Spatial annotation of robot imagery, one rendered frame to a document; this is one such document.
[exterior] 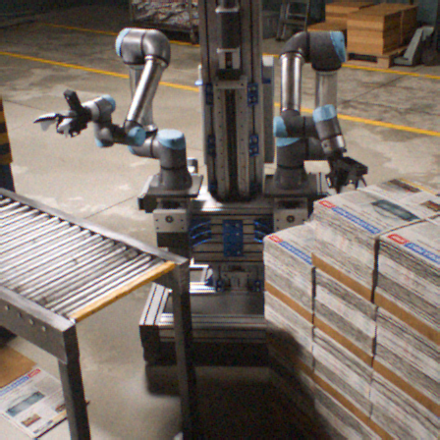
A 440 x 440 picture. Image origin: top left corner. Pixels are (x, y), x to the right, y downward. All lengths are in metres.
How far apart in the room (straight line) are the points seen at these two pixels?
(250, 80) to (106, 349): 1.43
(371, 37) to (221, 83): 5.65
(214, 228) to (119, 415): 0.87
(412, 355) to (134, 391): 1.46
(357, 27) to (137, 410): 6.27
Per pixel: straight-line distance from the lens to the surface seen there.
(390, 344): 2.19
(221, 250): 3.12
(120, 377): 3.30
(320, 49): 2.74
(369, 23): 8.51
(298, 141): 2.92
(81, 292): 2.38
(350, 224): 2.14
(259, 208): 3.03
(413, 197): 2.32
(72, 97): 2.66
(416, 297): 2.03
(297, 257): 2.42
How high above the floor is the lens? 1.98
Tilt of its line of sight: 25 degrees down
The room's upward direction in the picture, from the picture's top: 3 degrees counter-clockwise
